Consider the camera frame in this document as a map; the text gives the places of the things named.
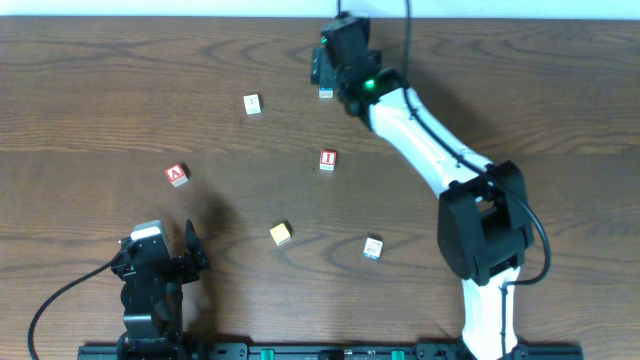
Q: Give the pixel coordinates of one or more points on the white block blue edge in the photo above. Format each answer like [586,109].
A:
[372,248]

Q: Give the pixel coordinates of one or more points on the red letter A block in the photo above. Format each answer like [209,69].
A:
[177,174]

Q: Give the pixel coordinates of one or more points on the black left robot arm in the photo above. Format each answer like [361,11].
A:
[154,323]

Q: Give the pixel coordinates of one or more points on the yellow wooden block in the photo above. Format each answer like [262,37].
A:
[280,233]

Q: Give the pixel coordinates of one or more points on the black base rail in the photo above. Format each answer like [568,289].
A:
[241,351]

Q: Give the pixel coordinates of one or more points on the blue number 2 block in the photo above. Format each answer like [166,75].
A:
[326,93]

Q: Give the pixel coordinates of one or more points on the white block with number 5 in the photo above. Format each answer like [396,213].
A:
[252,104]

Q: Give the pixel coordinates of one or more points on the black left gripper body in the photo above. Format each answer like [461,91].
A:
[167,265]

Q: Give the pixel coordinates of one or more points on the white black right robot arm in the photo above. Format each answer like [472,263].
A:
[483,225]

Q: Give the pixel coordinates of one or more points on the red letter I block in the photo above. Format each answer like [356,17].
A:
[327,160]

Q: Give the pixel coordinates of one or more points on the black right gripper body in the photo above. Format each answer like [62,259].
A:
[324,65]

